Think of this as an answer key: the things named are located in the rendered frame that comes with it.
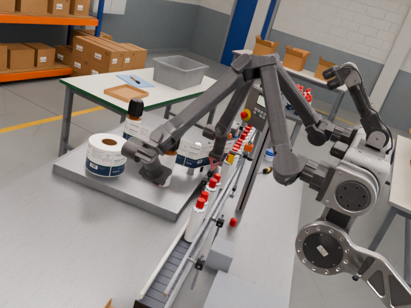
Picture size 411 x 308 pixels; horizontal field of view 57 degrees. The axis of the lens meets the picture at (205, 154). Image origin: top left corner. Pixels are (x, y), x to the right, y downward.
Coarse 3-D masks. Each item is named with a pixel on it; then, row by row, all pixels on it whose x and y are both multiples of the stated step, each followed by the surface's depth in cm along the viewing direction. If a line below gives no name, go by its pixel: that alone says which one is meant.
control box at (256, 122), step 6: (258, 84) 187; (252, 90) 184; (258, 90) 181; (252, 96) 184; (246, 102) 187; (252, 102) 184; (246, 108) 188; (252, 108) 185; (264, 108) 179; (252, 114) 185; (246, 120) 188; (252, 120) 185; (258, 120) 182; (258, 126) 183
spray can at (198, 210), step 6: (198, 198) 152; (198, 204) 151; (192, 210) 154; (198, 210) 152; (204, 210) 154; (192, 216) 154; (198, 216) 153; (192, 222) 154; (198, 222) 154; (192, 228) 155; (198, 228) 156; (186, 234) 158; (192, 234) 156; (186, 240) 158; (192, 240) 158
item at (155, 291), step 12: (204, 228) 170; (180, 240) 158; (180, 252) 152; (192, 252) 153; (168, 264) 144; (156, 276) 137; (168, 276) 138; (156, 288) 131; (144, 300) 126; (156, 300) 127
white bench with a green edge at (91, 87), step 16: (64, 80) 321; (80, 80) 332; (96, 80) 343; (112, 80) 355; (208, 80) 452; (80, 96) 322; (96, 96) 308; (160, 96) 350; (176, 96) 363; (192, 96) 385; (64, 112) 335; (64, 128) 341; (64, 144) 347
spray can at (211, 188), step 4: (212, 180) 169; (216, 180) 170; (212, 184) 169; (216, 184) 170; (208, 188) 170; (212, 188) 170; (216, 188) 172; (212, 192) 170; (212, 196) 171; (208, 200) 172; (212, 200) 173; (208, 208) 174; (208, 212) 175; (204, 216) 175
